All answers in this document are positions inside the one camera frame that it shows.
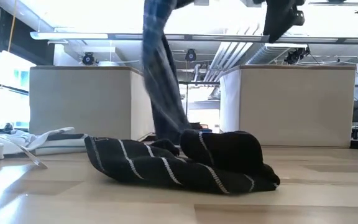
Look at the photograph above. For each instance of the beige fabric storage bin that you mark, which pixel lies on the beige fabric storage bin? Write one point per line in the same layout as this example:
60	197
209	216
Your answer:
82	102
297	105

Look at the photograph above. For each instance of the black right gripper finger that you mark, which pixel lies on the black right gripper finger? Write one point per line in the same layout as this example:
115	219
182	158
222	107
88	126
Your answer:
278	18

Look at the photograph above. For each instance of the black round ceiling device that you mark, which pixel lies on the black round ceiling device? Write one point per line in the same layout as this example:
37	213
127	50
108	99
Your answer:
88	58
190	55

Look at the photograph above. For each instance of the blue plaid shirt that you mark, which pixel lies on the blue plaid shirt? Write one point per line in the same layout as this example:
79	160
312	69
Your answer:
163	77

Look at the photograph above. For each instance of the white grey-striped sock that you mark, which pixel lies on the white grey-striped sock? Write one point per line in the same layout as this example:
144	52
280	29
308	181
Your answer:
61	148

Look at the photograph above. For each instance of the black striped sock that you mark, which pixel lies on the black striped sock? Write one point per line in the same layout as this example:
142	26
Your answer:
182	165

